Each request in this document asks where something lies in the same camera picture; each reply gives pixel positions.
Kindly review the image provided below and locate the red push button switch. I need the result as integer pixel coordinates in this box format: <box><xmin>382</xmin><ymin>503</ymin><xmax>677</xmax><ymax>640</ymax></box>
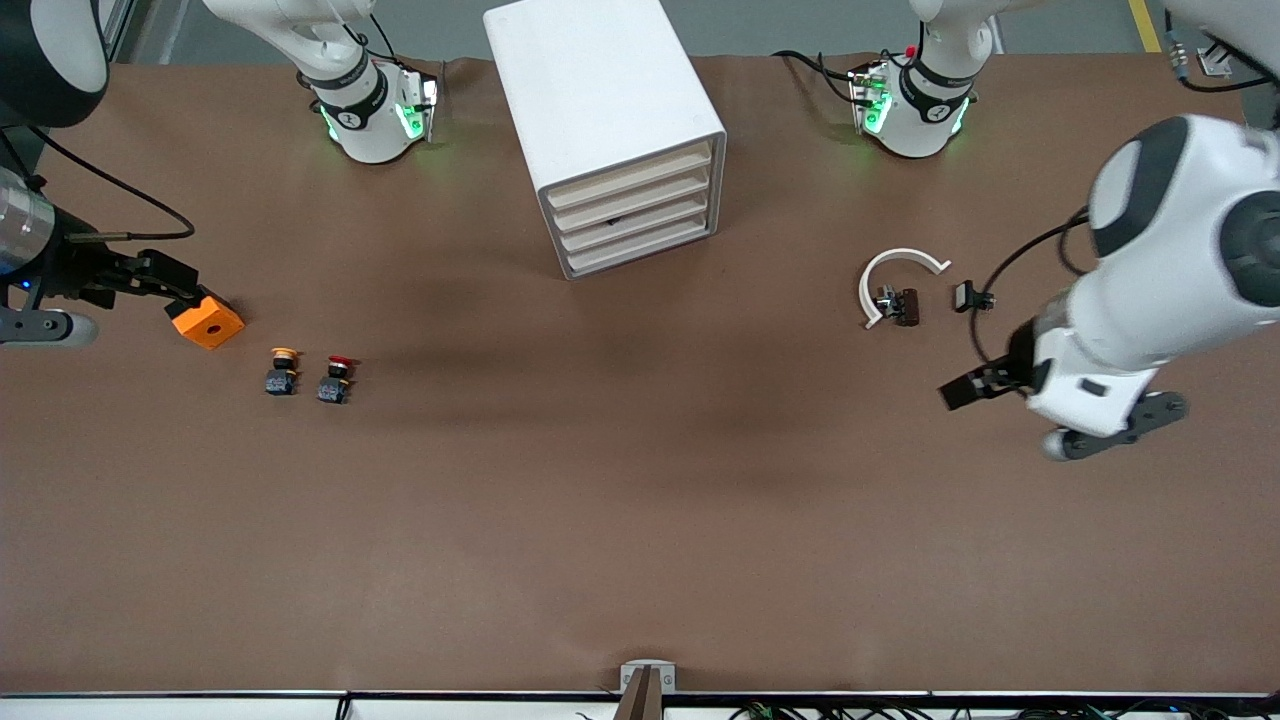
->
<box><xmin>316</xmin><ymin>355</ymin><xmax>359</xmax><ymax>405</ymax></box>

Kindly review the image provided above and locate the small brown metal component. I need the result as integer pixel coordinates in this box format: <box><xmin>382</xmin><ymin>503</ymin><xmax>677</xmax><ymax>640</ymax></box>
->
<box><xmin>875</xmin><ymin>286</ymin><xmax>921</xmax><ymax>328</ymax></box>

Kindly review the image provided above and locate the orange button enclosure box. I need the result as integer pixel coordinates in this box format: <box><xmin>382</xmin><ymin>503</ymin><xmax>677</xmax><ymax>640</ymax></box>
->
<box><xmin>170</xmin><ymin>293</ymin><xmax>246</xmax><ymax>351</ymax></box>

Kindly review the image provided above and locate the white C-shaped ring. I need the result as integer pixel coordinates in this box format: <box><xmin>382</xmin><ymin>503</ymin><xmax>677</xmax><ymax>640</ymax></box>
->
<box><xmin>858</xmin><ymin>247</ymin><xmax>953</xmax><ymax>331</ymax></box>

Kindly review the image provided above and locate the yellow push button switch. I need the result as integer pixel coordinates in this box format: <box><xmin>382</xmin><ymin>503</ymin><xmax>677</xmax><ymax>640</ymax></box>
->
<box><xmin>264</xmin><ymin>346</ymin><xmax>303</xmax><ymax>397</ymax></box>

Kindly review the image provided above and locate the grey metal bracket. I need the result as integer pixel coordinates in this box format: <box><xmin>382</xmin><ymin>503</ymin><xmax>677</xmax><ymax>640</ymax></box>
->
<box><xmin>620</xmin><ymin>660</ymin><xmax>677</xmax><ymax>694</ymax></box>

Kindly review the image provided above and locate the white table edge rail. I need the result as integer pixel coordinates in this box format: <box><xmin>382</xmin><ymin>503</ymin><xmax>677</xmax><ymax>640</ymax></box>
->
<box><xmin>0</xmin><ymin>688</ymin><xmax>1280</xmax><ymax>720</ymax></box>

